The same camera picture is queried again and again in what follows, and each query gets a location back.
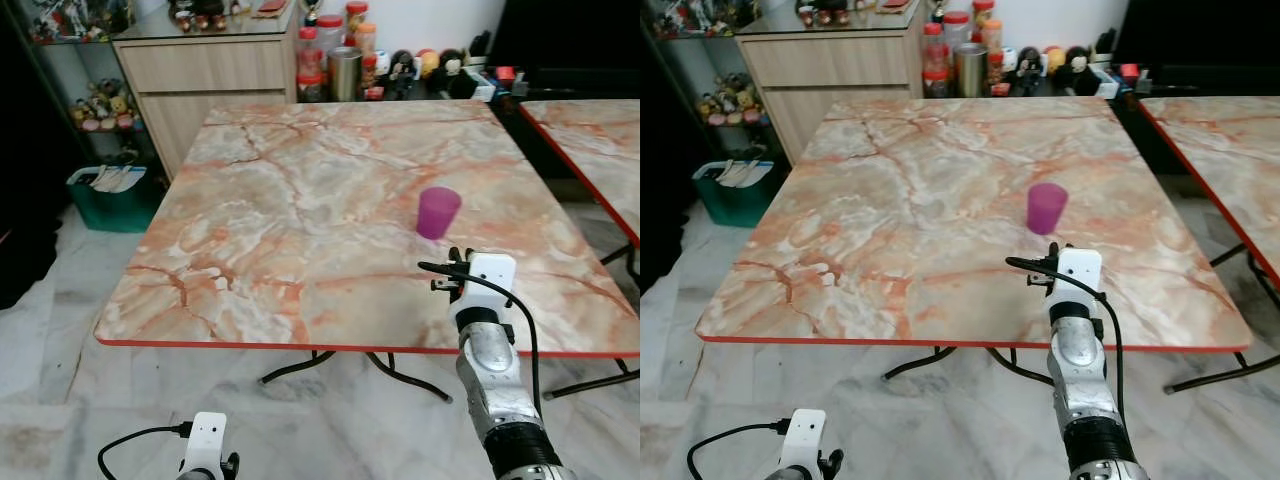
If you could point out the purple plastic cup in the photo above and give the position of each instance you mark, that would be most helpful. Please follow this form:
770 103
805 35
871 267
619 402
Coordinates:
438 214
1046 209

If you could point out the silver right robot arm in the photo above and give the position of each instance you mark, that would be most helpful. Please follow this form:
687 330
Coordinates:
492 370
1078 370

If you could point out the marble-pattern folding table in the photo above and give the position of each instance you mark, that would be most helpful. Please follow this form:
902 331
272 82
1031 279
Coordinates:
920 220
300 220

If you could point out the marble-pattern table red edge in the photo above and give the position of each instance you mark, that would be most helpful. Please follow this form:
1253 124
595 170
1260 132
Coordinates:
1225 150
595 150

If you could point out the dark plush toy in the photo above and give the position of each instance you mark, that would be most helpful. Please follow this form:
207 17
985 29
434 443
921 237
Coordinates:
402 72
1027 68

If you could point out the black round-ear plush toy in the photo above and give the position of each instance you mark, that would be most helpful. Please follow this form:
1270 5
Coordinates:
451 70
1077 66

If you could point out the small red box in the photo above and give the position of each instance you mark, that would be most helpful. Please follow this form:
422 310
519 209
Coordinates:
1129 70
505 73

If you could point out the yellow plush toy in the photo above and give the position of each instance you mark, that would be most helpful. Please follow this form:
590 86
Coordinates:
1053 59
428 63

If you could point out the stainless steel tumbler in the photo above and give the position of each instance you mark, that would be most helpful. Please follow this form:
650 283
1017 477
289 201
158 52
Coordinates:
345 75
970 70

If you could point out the tall red-lid plastic jar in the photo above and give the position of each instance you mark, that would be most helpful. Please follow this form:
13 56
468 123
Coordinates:
935 60
310 65

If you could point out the wide red-lid plastic jar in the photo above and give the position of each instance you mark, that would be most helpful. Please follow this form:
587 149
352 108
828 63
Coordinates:
331 32
957 28

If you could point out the green plastic bin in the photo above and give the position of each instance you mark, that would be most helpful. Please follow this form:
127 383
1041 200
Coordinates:
115 208
738 203

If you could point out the black television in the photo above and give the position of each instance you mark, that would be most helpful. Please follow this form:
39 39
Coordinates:
570 35
1200 32

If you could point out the light wooden drawer cabinet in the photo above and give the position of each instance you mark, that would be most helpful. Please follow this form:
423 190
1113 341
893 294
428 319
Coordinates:
205 90
830 85

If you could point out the white papers in bin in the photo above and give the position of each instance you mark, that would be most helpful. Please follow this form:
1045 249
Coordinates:
742 173
115 178

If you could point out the glass display shelf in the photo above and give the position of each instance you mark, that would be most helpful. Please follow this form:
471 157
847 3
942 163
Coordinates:
690 55
60 60

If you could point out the small plush figures group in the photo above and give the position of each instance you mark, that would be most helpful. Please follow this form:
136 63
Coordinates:
730 103
105 108

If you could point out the dark figurines on cabinet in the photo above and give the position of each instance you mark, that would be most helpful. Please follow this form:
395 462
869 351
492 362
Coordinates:
198 14
822 12

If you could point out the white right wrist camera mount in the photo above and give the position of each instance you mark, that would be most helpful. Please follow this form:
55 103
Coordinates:
1078 272
490 280

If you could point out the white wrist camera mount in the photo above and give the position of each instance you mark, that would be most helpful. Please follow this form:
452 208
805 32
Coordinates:
1078 272
205 440
490 280
805 436

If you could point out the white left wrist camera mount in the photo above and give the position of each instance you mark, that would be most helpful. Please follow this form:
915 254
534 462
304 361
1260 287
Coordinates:
805 436
205 440

